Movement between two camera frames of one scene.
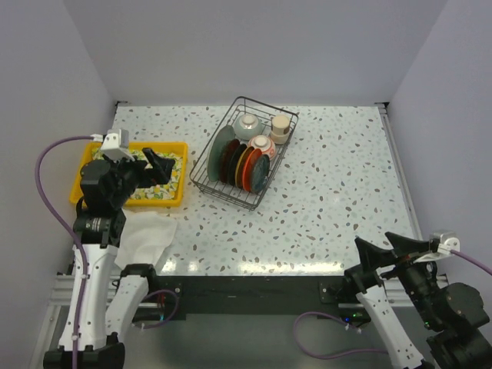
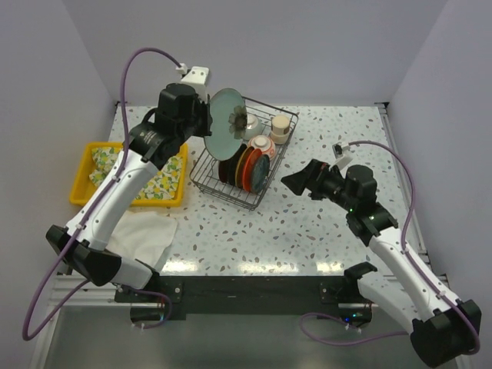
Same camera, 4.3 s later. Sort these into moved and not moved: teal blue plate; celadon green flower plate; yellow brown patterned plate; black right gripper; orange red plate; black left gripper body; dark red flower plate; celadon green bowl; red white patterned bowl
Moved: celadon green flower plate; black left gripper body; black right gripper
Not moved: orange red plate; celadon green bowl; red white patterned bowl; teal blue plate; yellow brown patterned plate; dark red flower plate
